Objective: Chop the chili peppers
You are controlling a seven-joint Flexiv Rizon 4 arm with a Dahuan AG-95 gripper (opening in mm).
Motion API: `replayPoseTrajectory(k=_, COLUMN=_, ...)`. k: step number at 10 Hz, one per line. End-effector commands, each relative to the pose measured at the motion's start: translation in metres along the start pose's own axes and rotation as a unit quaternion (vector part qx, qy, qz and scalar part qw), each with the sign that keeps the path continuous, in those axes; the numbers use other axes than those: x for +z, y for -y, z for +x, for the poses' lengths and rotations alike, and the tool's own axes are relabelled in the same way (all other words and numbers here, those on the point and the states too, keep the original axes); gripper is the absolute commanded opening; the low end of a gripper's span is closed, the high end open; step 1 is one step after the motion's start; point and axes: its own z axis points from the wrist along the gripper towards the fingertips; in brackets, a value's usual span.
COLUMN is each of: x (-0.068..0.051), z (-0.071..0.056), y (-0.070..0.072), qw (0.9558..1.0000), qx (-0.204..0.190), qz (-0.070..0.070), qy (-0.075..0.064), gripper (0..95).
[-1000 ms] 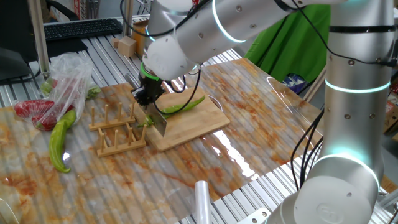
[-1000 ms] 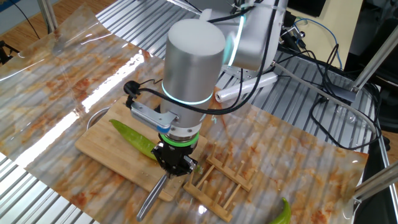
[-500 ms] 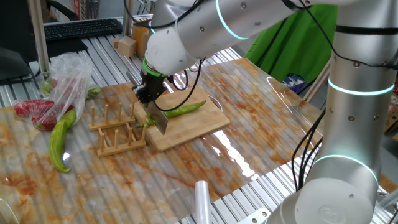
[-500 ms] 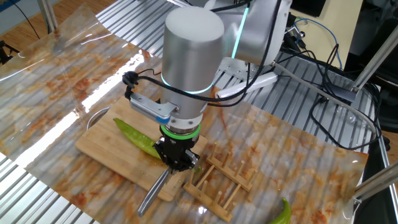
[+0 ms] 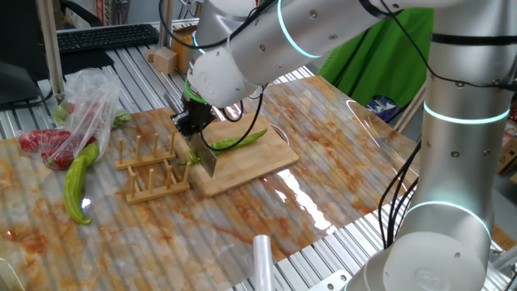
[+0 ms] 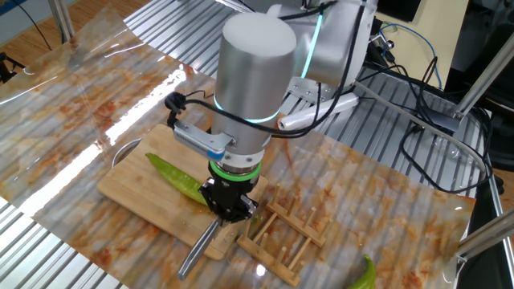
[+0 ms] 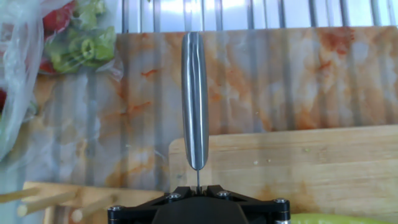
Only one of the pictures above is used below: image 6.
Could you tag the aluminium frame post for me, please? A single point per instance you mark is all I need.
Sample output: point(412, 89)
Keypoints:
point(490, 234)
point(60, 20)
point(486, 76)

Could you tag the curved green chili pepper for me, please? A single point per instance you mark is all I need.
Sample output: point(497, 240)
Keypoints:
point(367, 277)

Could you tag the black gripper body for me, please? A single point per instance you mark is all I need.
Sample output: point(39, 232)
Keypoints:
point(229, 192)

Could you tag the black tripod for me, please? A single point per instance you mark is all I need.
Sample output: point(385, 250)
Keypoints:
point(6, 66)

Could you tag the steel cleaver knife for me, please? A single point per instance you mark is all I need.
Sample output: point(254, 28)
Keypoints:
point(198, 251)

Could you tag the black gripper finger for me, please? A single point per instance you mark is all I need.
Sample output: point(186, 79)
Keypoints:
point(245, 209)
point(224, 216)

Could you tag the white plastic film roll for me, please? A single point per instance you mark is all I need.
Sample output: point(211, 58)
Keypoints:
point(321, 111)

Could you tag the marble pattern plastic mat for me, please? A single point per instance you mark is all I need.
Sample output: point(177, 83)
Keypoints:
point(381, 200)

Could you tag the long green chili pepper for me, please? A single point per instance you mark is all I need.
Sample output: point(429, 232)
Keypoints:
point(172, 176)

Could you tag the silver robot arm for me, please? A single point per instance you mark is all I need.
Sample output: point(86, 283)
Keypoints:
point(253, 80)

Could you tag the beige cabinet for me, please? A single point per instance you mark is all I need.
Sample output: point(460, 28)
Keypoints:
point(441, 32)

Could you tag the wooden cutting board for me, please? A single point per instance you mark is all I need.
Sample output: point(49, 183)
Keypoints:
point(132, 188)

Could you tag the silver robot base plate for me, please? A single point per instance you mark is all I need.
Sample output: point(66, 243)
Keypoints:
point(309, 90)

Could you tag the cut green pepper stem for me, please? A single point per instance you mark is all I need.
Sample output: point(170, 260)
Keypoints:
point(255, 219)

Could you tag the wooden peg rack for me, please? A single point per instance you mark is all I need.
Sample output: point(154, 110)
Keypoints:
point(299, 229)

